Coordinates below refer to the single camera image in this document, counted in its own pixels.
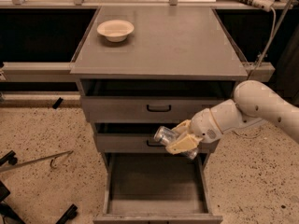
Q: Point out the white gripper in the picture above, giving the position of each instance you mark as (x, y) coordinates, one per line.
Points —
(204, 125)

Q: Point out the silver redbull can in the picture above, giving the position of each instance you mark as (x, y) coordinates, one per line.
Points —
(165, 136)

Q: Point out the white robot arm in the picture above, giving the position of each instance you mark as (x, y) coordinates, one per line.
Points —
(252, 102)

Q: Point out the bottom grey drawer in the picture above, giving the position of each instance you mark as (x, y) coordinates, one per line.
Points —
(156, 189)

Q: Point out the grey drawer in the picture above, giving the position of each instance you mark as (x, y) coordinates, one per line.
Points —
(156, 189)
(127, 138)
(152, 100)

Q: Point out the middle grey drawer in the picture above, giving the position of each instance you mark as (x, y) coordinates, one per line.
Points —
(127, 138)

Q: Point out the grey drawer cabinet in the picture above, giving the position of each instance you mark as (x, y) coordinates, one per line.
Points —
(168, 43)

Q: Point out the top grey drawer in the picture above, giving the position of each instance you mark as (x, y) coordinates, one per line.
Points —
(152, 100)

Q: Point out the white paper bowl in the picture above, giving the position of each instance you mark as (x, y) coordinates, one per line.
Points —
(115, 30)

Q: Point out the metal rod with hook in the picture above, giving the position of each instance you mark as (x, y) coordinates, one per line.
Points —
(9, 168)

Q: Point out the small black floor bracket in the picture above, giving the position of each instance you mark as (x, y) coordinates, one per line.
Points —
(57, 103)

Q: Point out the grey horizontal rail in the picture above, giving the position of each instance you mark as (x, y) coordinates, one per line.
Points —
(37, 72)

